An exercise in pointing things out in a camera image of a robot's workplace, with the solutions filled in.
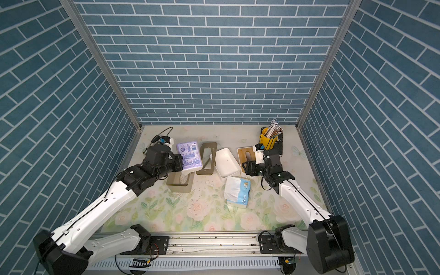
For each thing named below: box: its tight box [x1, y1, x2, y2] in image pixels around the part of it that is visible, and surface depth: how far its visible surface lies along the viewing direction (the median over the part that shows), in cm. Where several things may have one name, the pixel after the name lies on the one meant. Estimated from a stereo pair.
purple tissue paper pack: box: [176, 140, 204, 173], surface depth 79 cm
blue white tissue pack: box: [224, 175, 251, 208], surface depth 86 cm
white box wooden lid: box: [238, 147, 256, 173], surface depth 101 cm
